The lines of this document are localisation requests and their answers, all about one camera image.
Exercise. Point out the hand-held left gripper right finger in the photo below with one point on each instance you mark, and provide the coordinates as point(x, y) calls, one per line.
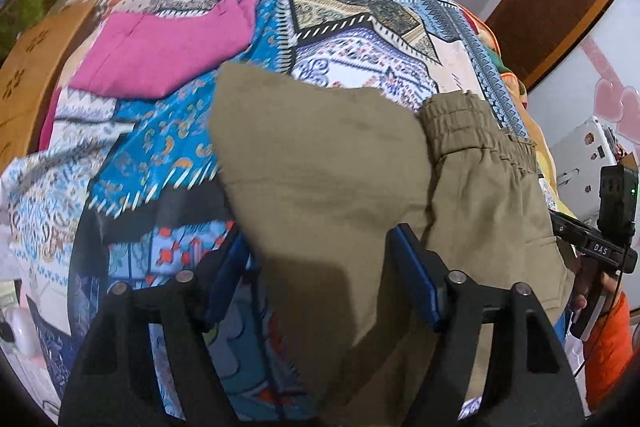
point(415, 277)

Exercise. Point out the person's right hand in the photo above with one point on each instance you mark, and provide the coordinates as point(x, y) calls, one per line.
point(609, 283)

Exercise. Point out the wooden lap desk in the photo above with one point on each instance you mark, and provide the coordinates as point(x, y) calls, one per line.
point(30, 72)

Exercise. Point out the pink cloth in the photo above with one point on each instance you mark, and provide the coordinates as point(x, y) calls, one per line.
point(160, 52)

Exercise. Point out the olive green pants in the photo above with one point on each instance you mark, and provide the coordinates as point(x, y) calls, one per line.
point(325, 157)

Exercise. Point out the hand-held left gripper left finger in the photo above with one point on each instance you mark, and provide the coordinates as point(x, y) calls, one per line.
point(227, 272)

